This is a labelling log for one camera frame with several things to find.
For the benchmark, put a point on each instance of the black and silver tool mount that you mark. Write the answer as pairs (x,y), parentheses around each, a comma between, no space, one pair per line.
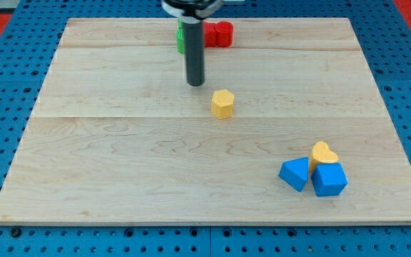
(196,9)

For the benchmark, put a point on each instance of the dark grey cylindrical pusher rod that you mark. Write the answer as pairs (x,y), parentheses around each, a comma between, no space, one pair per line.
(193,41)

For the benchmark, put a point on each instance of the yellow hexagon block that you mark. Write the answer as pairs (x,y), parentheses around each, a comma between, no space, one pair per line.
(222,104)

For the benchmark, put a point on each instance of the yellow heart block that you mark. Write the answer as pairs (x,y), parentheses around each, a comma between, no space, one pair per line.
(321,154)

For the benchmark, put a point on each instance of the green block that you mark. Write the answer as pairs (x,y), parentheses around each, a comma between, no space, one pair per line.
(179,37)

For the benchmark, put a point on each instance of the red cylinder block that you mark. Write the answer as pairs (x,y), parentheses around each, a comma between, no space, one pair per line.
(224,33)

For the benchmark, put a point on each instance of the light wooden board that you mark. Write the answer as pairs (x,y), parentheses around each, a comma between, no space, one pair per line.
(118,138)

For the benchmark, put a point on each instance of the blue triangle block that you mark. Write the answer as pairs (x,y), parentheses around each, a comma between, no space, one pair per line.
(295,173)

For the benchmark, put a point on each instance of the blue cube block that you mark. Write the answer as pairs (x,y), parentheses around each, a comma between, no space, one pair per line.
(329,179)

